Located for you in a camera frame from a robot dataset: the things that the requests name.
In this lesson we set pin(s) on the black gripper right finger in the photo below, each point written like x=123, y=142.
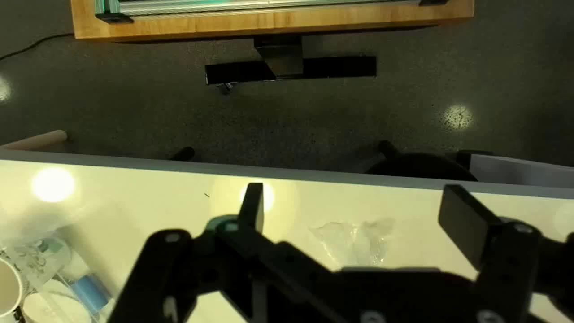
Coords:
x=507, y=262

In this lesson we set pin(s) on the aluminium rail base frame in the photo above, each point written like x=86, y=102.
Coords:
x=261, y=5

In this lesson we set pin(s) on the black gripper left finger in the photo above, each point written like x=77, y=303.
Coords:
x=172, y=269

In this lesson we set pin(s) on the white paper cup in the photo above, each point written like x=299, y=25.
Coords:
x=7, y=289

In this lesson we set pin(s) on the light wooden rod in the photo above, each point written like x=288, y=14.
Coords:
x=35, y=140

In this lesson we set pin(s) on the black stand leg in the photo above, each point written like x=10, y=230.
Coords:
x=333, y=66

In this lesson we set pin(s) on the crumpled clear plastic bag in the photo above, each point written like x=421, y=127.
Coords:
x=351, y=239

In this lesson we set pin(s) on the clear plastic storage container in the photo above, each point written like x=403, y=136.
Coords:
x=64, y=262

